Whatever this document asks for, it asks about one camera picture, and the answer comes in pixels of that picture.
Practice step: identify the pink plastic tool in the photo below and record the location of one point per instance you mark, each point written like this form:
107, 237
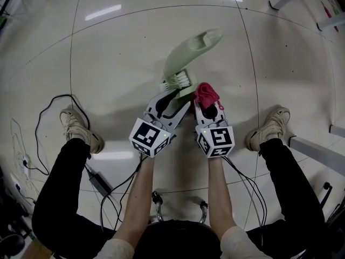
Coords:
327, 11

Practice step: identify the white desk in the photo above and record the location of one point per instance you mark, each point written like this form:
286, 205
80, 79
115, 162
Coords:
318, 155

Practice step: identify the person's leg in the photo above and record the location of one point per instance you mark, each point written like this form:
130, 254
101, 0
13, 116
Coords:
62, 193
291, 187

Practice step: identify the green plastic tool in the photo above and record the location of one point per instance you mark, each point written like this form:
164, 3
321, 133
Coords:
334, 7

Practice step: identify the pale green scrub brush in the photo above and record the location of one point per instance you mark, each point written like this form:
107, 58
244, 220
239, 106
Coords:
180, 55

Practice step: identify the person's right beige sneaker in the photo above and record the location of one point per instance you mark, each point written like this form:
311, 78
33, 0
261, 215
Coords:
269, 128

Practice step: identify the person's beige sneaker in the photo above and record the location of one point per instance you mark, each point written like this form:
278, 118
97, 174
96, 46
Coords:
78, 128
269, 128

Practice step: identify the black office chair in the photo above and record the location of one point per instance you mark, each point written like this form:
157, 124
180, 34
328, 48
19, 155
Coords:
324, 196

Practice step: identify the person's right leg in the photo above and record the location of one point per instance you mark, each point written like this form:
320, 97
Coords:
291, 187

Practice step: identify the cardboard box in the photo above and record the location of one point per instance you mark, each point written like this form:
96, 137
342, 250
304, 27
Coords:
37, 249

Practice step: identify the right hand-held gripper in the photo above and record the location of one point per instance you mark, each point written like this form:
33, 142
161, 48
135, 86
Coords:
218, 139

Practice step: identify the black power adapter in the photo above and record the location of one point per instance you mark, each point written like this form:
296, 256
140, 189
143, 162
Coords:
98, 182

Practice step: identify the person's left beige sneaker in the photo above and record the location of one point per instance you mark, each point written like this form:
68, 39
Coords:
78, 128

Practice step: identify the person's left forearm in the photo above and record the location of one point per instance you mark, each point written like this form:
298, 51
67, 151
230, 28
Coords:
134, 198

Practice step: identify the pink cloth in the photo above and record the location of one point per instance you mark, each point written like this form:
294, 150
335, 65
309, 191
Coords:
206, 92

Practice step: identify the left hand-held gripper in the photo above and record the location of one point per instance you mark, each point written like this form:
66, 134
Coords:
145, 135

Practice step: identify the person's left leg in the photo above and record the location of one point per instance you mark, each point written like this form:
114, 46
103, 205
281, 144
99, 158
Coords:
62, 193

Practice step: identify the person's right forearm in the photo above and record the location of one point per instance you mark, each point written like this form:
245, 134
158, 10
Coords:
219, 193

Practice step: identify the black stool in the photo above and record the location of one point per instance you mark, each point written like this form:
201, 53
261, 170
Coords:
178, 241

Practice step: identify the white power strip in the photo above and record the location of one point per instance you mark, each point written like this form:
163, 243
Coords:
16, 187
26, 169

